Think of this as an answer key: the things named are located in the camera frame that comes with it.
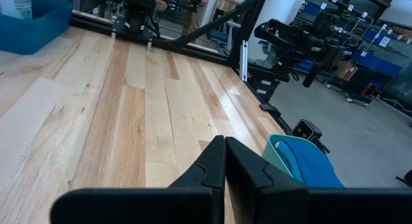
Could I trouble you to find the storage shelf blue bins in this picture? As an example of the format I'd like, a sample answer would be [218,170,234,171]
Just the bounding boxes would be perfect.
[294,0,412,107]

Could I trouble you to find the wooden board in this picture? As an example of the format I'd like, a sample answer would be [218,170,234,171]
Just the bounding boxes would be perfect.
[211,0,241,24]

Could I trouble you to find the blue sponge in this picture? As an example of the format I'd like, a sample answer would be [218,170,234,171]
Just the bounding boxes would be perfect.
[275,139,345,189]

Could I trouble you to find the grey office chair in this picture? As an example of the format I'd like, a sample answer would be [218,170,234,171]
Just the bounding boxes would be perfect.
[207,20,241,51]

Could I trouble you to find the small teal plastic bin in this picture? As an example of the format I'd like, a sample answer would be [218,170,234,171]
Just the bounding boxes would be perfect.
[261,133,323,178]

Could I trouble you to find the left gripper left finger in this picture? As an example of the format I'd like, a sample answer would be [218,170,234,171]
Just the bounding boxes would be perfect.
[50,135,225,224]

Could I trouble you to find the blue tray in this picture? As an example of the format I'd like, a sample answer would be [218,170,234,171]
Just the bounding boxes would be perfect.
[0,0,74,55]

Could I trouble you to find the table-level camera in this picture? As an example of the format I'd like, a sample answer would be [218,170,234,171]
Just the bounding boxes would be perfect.
[291,118,331,154]

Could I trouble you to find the person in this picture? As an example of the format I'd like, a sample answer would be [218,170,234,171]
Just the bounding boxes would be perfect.
[181,0,212,37]

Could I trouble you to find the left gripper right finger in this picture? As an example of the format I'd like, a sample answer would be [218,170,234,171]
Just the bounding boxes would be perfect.
[225,136,412,224]

